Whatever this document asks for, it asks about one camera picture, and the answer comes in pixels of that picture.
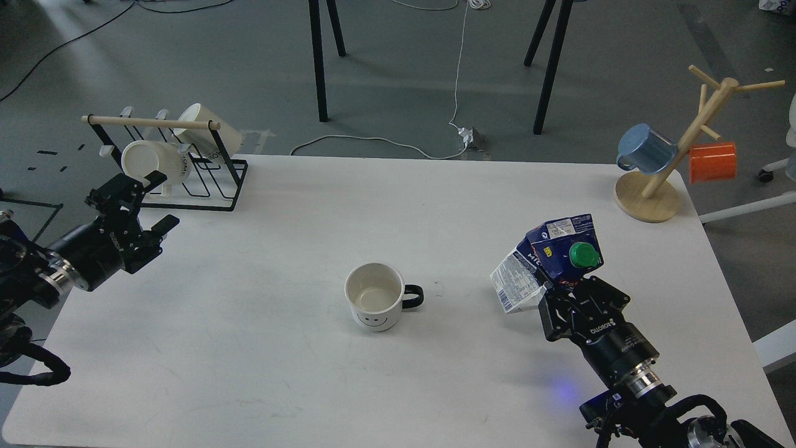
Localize wooden mug tree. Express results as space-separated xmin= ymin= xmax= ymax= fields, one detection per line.
xmin=614 ymin=65 xmax=785 ymax=222

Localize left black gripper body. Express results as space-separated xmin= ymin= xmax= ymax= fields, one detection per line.
xmin=47 ymin=215 xmax=165 ymax=292

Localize white table frame bar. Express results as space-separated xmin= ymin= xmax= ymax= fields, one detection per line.
xmin=699 ymin=191 xmax=795 ymax=224

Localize grey power adapter plug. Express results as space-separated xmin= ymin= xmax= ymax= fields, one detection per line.
xmin=458 ymin=127 xmax=486 ymax=151

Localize white power cable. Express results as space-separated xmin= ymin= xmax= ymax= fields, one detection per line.
xmin=290 ymin=0 xmax=492 ymax=161

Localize black cable on floor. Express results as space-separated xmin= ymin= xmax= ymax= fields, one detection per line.
xmin=0 ymin=0 xmax=236 ymax=105

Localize black wire cup rack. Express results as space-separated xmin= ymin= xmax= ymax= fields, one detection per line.
xmin=81 ymin=106 xmax=249 ymax=212

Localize black table legs left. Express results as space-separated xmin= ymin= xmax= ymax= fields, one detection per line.
xmin=308 ymin=0 xmax=347 ymax=123

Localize white cup front in rack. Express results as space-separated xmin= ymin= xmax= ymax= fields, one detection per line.
xmin=121 ymin=140 xmax=193 ymax=186

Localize white smiley face mug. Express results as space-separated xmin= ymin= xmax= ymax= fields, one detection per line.
xmin=345 ymin=262 xmax=425 ymax=332

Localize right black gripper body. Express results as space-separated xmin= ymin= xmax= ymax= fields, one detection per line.
xmin=539 ymin=286 xmax=659 ymax=390

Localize blue mug on tree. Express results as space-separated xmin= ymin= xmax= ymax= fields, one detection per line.
xmin=615 ymin=124 xmax=678 ymax=175

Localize cream cup rear in rack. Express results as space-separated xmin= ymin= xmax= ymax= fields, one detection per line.
xmin=173 ymin=103 xmax=244 ymax=166

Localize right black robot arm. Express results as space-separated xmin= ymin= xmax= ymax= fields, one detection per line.
xmin=534 ymin=270 xmax=779 ymax=447

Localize blue white milk carton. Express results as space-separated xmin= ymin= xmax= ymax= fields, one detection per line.
xmin=490 ymin=213 xmax=604 ymax=313

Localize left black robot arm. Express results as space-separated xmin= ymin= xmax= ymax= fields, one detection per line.
xmin=1 ymin=170 xmax=179 ymax=386

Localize black table legs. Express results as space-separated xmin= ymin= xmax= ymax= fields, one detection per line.
xmin=308 ymin=0 xmax=347 ymax=123
xmin=524 ymin=0 xmax=573 ymax=135

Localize orange mug on tree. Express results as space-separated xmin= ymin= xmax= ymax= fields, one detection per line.
xmin=689 ymin=141 xmax=737 ymax=184

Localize black table legs right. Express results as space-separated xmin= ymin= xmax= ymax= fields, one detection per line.
xmin=524 ymin=0 xmax=573 ymax=135

